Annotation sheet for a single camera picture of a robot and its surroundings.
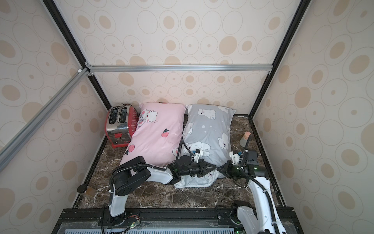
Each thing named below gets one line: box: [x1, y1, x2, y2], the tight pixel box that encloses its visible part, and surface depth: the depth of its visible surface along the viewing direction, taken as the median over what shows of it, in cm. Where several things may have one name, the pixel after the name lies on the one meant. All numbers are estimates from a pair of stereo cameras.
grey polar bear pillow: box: [174, 104, 236, 189], surface depth 87 cm
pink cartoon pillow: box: [119, 102, 187, 167], surface depth 97 cm
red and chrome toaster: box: [105, 104, 139, 149], surface depth 96 cm
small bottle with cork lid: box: [239, 131, 252, 148], surface depth 99 cm
